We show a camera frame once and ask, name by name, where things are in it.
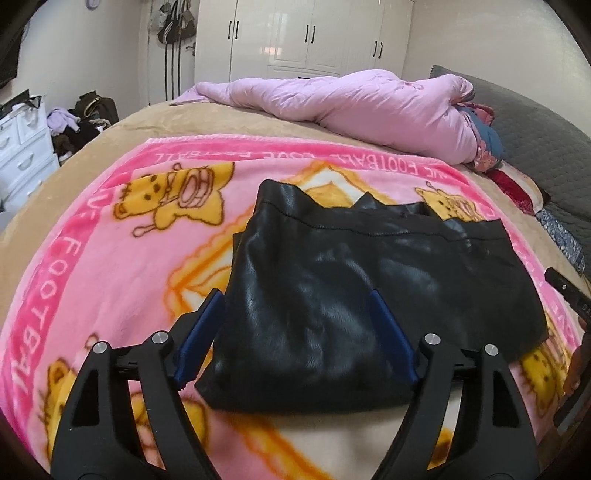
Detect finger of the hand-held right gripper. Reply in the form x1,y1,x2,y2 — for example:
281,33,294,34
544,268,591,320

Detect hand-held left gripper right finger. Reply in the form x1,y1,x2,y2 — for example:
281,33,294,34
366,288,542,480

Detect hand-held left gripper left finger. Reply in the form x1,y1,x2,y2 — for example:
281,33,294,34
50,288,227,480

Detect black leather jacket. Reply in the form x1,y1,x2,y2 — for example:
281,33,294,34
194,179,549,414

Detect pile of clothes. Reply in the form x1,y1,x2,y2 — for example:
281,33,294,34
46,91,120,163

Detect grey patterned cloth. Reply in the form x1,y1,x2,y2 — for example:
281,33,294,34
536,203,591,280

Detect red patterned pillow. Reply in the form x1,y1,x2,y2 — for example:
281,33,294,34
485,161,551,216

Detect pink printed blanket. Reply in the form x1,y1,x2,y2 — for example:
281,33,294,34
0,135,585,480

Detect grey quilted headboard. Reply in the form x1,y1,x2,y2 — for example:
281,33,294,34
429,65,591,217

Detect floral blue pillow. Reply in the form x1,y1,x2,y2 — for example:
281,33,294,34
455,102,505,172

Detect pink quilt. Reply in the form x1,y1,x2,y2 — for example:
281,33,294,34
170,69,478,165

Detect white drawer cabinet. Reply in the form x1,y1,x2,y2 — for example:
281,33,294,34
0,90,61,213

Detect white wardrobe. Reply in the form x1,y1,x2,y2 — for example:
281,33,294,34
194,0,416,84

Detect hanging bags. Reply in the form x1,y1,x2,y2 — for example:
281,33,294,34
150,0,198,46

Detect dark wall screen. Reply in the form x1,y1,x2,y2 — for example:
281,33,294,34
0,30,21,89

